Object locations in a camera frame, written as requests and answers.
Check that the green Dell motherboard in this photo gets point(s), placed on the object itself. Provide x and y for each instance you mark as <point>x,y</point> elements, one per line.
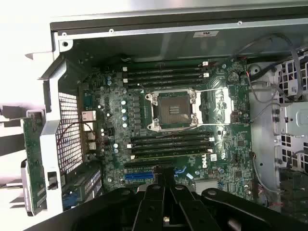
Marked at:
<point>231,144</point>

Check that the silver chipset heatsink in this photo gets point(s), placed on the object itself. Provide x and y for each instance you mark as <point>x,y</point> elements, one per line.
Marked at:
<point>207,187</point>

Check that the CPU socket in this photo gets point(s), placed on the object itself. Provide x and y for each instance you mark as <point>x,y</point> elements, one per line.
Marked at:
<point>172,109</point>

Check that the blue expansion slot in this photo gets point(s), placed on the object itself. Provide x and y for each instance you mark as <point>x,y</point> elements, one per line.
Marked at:
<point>139,176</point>

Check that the thin metal locking lever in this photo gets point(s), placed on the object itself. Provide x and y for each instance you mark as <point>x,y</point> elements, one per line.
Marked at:
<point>226,123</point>
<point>178,132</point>

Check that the perforated expansion slot cover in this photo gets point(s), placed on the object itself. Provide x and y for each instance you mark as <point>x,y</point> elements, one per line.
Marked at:
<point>92,179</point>

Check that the grey metal PC case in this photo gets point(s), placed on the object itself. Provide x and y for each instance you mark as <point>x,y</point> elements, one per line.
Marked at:
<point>168,45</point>

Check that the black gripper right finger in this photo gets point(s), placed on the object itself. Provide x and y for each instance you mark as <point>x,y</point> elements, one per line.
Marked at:
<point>204,216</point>

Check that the RAM slot with white clips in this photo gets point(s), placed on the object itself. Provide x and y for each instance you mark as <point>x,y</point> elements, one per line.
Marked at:
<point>166,66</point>
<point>170,142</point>
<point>166,77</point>
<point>170,153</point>

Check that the perforated metal vent grille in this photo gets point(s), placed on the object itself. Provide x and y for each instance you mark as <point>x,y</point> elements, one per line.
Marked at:
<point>69,132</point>

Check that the RAM slot with black clips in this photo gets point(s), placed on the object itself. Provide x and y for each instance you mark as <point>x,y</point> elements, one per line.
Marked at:
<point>166,72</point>
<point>170,136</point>
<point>166,83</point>
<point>170,148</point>

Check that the metal disk bay cage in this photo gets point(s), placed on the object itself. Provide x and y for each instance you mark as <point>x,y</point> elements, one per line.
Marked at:
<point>292,115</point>

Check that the black plastic case latch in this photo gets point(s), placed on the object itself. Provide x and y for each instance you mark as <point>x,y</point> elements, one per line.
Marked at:
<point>52,179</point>

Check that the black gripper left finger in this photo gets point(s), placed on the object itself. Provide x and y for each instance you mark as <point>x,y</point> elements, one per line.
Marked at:
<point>149,209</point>

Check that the round coin cell battery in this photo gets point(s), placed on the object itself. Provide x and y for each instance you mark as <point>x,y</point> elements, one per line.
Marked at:
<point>233,77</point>

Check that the silver metal port block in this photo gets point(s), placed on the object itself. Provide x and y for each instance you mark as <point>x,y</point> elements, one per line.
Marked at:
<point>88,116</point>
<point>89,134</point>
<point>92,145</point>

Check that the blue plastic card retainer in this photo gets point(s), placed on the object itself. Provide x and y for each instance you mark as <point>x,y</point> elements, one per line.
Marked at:
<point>71,202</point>

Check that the dark green circuit board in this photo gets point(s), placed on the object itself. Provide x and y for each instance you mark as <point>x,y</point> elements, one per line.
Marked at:
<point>294,187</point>

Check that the white label sticker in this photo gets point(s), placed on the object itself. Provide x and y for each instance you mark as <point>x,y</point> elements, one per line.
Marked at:
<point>207,34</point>

